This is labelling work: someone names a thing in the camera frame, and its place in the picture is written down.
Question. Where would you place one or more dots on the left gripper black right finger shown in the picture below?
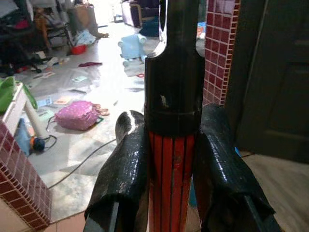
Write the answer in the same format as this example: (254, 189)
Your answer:
(217, 157)

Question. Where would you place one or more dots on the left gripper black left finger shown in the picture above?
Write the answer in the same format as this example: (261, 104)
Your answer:
(125, 164)

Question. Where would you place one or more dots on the pink dotted bag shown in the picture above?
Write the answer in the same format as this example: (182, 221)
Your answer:
(74, 116)

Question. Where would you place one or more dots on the blue and orange ball toy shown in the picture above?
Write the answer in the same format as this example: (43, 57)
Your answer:
(38, 143)

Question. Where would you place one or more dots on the orange and white card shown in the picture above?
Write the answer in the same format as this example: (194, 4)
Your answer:
(63, 100)

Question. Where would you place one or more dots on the white and green card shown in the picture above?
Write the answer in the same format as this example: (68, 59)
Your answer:
(79, 78)

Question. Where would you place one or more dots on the white stool with green top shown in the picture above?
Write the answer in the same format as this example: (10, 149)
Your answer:
(36, 120)

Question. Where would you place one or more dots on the dark wooden door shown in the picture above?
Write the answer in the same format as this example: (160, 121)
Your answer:
(270, 72)

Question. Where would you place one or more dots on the blue and white card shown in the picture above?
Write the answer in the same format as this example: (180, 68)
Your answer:
(44, 102)

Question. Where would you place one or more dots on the dark red cloth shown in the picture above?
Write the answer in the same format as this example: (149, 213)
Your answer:
(89, 64)

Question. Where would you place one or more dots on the red plastic basin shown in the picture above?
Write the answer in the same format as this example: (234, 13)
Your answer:
(78, 50)

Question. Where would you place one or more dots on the brown cardboard box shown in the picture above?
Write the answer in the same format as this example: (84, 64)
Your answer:
(82, 19)

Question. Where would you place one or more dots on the purple sofa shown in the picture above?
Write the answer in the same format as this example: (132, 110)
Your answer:
(130, 12)

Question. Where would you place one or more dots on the brown wooden chair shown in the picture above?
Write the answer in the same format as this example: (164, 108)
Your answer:
(44, 26)

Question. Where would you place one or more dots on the black office chair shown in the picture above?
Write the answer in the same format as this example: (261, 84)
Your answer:
(14, 48)

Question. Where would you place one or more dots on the small red square frame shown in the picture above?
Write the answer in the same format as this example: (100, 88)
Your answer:
(137, 75)

